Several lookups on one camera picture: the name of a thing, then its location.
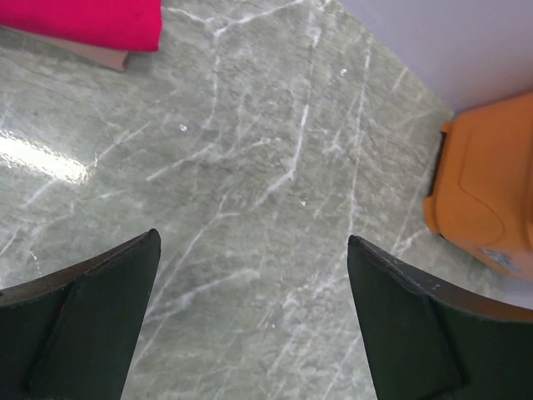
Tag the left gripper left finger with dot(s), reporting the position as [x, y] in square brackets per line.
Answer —
[71, 334]

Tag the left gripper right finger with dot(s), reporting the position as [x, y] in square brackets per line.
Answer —
[426, 338]

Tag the orange plastic basket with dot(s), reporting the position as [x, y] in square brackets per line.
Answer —
[481, 197]

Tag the folded pink t shirt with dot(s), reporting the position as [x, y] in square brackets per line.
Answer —
[127, 25]

